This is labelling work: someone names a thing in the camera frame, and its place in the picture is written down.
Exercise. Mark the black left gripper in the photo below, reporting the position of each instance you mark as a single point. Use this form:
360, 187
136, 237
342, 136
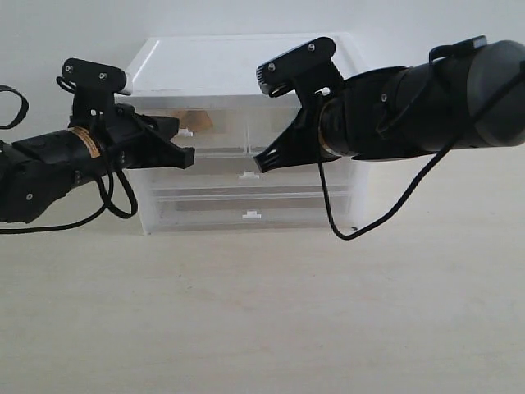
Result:
123, 138

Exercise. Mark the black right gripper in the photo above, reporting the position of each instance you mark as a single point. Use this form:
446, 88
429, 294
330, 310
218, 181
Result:
346, 127

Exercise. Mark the yellow cheese wedge toy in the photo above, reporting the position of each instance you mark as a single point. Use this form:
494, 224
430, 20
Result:
194, 120

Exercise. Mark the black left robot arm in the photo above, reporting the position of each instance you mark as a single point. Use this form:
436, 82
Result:
38, 171

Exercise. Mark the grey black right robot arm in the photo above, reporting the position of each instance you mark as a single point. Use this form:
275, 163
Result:
469, 95

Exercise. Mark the middle wide clear drawer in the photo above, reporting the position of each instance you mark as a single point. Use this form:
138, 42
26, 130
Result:
229, 172

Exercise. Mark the wide clear drawer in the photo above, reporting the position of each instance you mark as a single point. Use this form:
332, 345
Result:
250, 209
229, 172

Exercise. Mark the bottom wide clear drawer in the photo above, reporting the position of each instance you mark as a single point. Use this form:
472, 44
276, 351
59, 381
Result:
250, 209

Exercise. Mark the white plastic drawer cabinet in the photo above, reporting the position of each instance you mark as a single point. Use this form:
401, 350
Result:
218, 72

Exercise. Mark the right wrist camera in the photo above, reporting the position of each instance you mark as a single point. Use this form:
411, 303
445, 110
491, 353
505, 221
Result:
305, 69

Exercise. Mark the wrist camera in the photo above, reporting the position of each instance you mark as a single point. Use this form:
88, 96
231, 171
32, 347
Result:
305, 69
94, 86

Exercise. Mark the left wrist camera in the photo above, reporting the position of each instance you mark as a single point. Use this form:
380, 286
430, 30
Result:
94, 86

